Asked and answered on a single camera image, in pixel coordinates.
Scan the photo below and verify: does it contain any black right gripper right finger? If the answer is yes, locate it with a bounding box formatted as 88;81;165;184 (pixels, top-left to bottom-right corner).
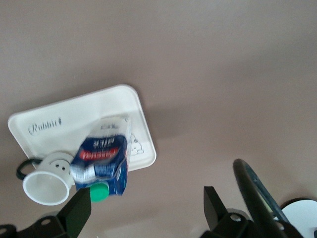
202;186;264;238

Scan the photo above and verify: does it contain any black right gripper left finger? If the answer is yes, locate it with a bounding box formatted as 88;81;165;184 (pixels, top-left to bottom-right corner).
19;187;92;238

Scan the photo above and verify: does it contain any white smiley cup black handle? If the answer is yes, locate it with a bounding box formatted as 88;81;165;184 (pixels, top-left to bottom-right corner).
16;151;75;206

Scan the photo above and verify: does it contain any blue milk carton green cap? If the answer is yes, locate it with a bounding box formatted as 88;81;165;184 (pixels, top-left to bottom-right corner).
70;114;132;203

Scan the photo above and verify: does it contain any white rabbit print tray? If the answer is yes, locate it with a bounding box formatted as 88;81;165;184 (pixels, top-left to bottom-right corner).
7;84;157;172

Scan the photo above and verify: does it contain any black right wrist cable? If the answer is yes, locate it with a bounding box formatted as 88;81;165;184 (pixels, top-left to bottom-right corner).
232;158;298;238

